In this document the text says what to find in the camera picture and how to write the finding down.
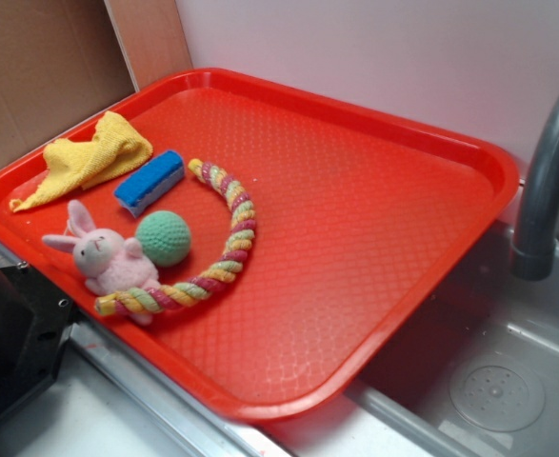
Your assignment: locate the yellow cloth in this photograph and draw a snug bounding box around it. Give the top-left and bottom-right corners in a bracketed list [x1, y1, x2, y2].
[9, 111, 153, 212]

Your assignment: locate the grey faucet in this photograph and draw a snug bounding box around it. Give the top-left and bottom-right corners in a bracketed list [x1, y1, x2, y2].
[509, 97, 559, 281]

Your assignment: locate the pink plush bunny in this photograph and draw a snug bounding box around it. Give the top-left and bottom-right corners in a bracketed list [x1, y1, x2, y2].
[41, 199, 162, 327]

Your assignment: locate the red plastic tray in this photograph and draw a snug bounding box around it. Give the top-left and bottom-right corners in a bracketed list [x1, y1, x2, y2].
[0, 68, 521, 425]

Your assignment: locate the brown cardboard panel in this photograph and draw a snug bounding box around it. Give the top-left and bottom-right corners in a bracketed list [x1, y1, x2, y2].
[0, 1, 192, 169]

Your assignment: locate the green knitted ball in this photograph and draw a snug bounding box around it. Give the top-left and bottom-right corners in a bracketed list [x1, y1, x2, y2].
[135, 210, 191, 268]

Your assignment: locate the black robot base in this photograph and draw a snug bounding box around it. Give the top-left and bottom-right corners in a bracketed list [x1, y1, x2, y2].
[0, 264, 73, 423]

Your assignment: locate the multicolour twisted rope toy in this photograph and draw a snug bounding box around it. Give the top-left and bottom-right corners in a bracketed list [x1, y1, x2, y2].
[94, 159, 256, 316]

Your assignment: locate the grey plastic sink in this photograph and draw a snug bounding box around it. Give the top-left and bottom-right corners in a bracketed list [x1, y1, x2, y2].
[268, 228, 559, 456]

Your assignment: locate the blue sponge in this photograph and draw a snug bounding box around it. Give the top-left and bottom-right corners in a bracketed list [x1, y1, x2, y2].
[113, 150, 185, 217]

